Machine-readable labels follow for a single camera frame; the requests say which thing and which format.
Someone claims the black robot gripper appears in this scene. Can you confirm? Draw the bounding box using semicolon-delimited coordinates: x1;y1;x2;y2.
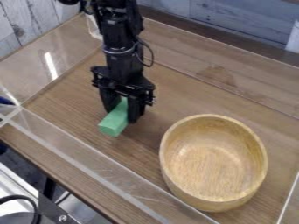
89;50;154;123

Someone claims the green rectangular block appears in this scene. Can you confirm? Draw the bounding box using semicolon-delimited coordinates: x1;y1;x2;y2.
97;98;128;137

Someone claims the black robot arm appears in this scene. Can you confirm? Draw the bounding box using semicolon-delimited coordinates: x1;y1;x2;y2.
57;0;154;123

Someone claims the brown wooden bowl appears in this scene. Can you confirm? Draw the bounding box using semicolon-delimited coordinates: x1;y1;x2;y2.
158;114;268;213

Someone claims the black metal table leg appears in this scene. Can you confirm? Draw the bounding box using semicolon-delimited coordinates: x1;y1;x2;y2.
42;178;55;200

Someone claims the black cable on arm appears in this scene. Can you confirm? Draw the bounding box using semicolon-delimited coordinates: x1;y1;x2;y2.
133;38;154;68

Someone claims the clear acrylic enclosure wall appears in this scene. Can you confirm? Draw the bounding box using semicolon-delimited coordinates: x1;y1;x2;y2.
0;10;299;224

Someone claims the black cable lower left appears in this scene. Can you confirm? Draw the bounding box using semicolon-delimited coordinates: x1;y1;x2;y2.
0;194;42;224

